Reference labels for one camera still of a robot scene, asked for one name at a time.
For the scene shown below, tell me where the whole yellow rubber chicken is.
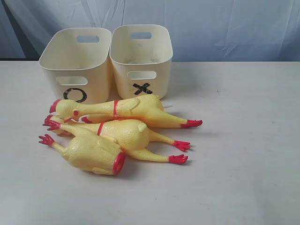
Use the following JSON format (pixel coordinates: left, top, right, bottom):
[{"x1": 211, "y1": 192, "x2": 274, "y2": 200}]
[{"x1": 49, "y1": 94, "x2": 203, "y2": 128}]

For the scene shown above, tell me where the headless rubber chicken body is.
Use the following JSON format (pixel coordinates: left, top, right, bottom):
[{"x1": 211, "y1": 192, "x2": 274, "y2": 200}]
[{"x1": 39, "y1": 120, "x2": 126, "y2": 175}]

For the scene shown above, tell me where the detached chicken head with tube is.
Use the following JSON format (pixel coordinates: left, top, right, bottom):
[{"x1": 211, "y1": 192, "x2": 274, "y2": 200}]
[{"x1": 71, "y1": 95, "x2": 176, "y2": 127}]

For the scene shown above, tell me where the cream bin marked X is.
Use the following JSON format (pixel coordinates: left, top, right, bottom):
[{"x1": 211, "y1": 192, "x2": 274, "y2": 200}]
[{"x1": 110, "y1": 24, "x2": 173, "y2": 99}]

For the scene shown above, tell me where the cream bin marked O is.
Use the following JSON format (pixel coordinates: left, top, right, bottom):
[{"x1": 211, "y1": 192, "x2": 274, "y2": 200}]
[{"x1": 39, "y1": 28, "x2": 113, "y2": 104}]

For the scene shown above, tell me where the blue backdrop cloth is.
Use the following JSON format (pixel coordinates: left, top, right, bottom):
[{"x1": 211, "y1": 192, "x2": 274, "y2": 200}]
[{"x1": 0, "y1": 0, "x2": 300, "y2": 61}]

